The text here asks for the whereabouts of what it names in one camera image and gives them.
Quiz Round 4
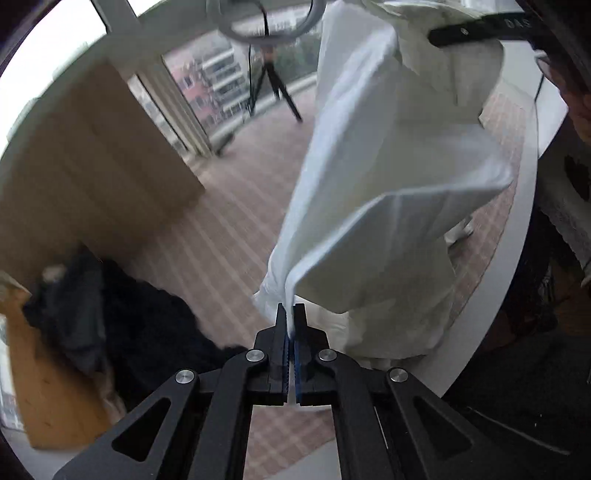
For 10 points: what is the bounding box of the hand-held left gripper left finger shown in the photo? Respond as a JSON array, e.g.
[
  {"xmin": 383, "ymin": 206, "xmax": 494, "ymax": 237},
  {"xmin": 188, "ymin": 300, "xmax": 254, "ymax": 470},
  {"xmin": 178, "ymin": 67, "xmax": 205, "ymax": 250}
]
[{"xmin": 53, "ymin": 302, "xmax": 289, "ymax": 480}]

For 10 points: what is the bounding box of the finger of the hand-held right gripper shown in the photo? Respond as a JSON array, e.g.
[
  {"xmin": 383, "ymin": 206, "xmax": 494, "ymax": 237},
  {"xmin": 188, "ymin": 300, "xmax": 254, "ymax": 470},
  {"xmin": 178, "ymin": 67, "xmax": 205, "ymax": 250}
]
[{"xmin": 427, "ymin": 16, "xmax": 502, "ymax": 48}]

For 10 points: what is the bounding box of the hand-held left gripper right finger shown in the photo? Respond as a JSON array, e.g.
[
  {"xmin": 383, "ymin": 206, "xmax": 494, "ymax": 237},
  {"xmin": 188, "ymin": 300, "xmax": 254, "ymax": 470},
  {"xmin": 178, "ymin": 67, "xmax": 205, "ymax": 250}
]
[{"xmin": 294, "ymin": 302, "xmax": 532, "ymax": 480}]

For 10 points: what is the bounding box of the white shirt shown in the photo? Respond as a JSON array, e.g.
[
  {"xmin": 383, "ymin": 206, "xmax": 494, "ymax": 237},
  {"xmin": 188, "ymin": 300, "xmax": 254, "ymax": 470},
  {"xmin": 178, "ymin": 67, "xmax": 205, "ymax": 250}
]
[{"xmin": 252, "ymin": 0, "xmax": 515, "ymax": 361}]

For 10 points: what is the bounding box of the black garment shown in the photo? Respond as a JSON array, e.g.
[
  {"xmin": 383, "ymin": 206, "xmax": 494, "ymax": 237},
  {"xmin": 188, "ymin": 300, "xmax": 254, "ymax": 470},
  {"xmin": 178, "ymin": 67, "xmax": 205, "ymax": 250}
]
[{"xmin": 99, "ymin": 261, "xmax": 252, "ymax": 411}]

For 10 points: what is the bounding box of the pink plaid tablecloth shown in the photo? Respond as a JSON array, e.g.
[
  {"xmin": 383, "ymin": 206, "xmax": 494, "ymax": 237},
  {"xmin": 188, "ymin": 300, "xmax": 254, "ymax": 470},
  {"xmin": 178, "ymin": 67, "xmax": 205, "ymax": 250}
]
[{"xmin": 124, "ymin": 88, "xmax": 527, "ymax": 480}]

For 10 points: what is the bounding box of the black tripod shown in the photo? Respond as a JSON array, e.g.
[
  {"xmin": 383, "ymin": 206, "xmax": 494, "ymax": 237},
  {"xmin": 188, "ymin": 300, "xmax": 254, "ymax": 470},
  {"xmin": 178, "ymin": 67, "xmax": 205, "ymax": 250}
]
[{"xmin": 247, "ymin": 46, "xmax": 304, "ymax": 123}]

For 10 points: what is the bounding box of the white lace cloth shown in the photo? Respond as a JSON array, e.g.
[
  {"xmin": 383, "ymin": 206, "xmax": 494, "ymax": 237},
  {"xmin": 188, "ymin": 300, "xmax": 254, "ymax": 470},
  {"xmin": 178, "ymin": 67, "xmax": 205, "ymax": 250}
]
[{"xmin": 538, "ymin": 134, "xmax": 591, "ymax": 278}]

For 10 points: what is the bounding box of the dark grey garment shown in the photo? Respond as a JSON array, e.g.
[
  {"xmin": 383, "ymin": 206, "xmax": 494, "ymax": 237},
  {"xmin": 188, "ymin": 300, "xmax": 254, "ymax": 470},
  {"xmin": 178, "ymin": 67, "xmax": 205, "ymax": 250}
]
[{"xmin": 23, "ymin": 251, "xmax": 109, "ymax": 377}]

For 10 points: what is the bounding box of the black zipped jacket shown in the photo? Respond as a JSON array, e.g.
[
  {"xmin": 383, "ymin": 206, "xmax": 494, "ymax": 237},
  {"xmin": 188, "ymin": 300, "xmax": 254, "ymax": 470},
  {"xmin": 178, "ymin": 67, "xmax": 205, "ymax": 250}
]
[{"xmin": 443, "ymin": 208, "xmax": 591, "ymax": 462}]

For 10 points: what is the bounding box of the light wooden board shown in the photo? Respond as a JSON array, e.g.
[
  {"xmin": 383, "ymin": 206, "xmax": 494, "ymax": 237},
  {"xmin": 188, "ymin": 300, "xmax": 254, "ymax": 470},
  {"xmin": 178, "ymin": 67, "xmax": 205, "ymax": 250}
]
[{"xmin": 0, "ymin": 60, "xmax": 206, "ymax": 273}]

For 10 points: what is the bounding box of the white ring light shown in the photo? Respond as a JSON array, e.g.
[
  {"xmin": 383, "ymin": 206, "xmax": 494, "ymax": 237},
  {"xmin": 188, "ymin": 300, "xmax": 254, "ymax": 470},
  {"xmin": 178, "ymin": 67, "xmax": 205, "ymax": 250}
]
[{"xmin": 205, "ymin": 0, "xmax": 326, "ymax": 44}]

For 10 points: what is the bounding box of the white window frame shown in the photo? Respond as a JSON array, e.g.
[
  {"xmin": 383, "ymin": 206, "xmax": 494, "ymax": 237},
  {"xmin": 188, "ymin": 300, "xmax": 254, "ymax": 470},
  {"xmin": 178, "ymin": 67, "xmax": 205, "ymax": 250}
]
[{"xmin": 92, "ymin": 0, "xmax": 241, "ymax": 158}]

